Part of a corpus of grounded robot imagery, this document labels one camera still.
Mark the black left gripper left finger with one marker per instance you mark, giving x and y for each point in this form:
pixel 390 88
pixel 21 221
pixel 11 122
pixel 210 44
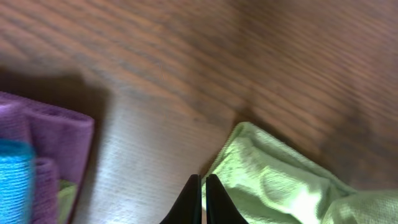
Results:
pixel 187 207

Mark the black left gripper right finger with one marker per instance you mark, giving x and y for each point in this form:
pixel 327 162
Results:
pixel 220 209

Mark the green microfibre cloth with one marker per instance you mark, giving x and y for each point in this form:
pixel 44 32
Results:
pixel 270 182

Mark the folded green cloth under stack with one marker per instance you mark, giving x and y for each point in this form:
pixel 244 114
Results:
pixel 66 198

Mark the folded pink microfibre cloth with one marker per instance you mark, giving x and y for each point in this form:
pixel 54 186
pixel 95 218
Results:
pixel 61 140

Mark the folded blue microfibre cloth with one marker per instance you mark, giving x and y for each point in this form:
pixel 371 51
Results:
pixel 17 181

